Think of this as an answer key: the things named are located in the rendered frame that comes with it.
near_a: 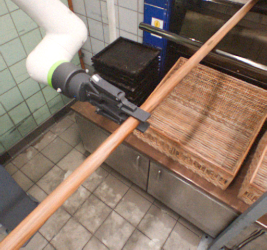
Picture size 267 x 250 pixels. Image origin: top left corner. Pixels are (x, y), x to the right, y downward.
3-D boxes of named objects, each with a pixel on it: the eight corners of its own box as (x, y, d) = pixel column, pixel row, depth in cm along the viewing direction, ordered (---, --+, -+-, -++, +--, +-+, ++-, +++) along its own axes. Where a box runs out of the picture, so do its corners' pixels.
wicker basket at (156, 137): (174, 89, 154) (180, 54, 134) (257, 128, 132) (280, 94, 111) (130, 135, 129) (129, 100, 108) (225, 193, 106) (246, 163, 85)
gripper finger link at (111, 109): (88, 98, 61) (88, 101, 62) (120, 122, 58) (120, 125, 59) (98, 90, 63) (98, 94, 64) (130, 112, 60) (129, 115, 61)
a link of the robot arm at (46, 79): (35, 82, 76) (10, 65, 66) (57, 51, 77) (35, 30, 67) (63, 99, 70) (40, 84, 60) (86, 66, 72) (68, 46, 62)
